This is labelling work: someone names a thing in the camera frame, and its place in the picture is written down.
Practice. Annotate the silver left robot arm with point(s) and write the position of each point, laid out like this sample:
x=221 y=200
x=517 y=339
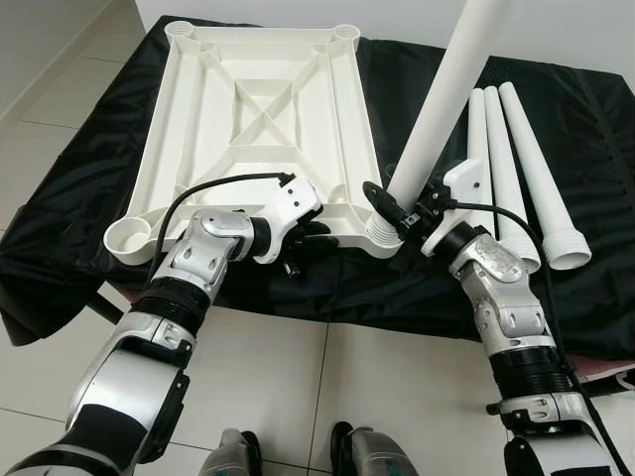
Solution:
x=159 y=297

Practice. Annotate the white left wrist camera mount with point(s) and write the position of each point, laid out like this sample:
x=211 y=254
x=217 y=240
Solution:
x=288 y=208

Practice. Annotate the grey robot leg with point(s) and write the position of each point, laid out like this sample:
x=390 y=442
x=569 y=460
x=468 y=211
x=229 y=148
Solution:
x=372 y=456
x=230 y=454

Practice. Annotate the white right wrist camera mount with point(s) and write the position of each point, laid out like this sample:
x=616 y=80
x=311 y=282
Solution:
x=461 y=198

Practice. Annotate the grey left robot leg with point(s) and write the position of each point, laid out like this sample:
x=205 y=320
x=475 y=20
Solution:
x=230 y=454

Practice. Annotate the white plastic table top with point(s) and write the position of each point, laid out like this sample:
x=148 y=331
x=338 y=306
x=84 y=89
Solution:
x=268 y=109

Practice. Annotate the black table cloth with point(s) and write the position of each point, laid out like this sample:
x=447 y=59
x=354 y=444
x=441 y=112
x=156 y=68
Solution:
x=585 y=149

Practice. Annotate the white plastic table leg tube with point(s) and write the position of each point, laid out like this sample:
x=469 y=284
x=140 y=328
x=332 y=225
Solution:
x=501 y=169
x=541 y=169
x=478 y=129
x=456 y=89

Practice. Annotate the grey right robot leg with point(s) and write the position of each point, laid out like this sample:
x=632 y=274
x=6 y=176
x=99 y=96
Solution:
x=372 y=456

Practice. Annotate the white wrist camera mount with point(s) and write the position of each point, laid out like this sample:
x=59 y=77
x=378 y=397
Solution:
x=288 y=208
x=461 y=198

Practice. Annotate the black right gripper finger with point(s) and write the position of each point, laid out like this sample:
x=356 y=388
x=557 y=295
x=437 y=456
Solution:
x=384 y=206

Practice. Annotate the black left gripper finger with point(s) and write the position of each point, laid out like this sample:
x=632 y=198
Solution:
x=316 y=230

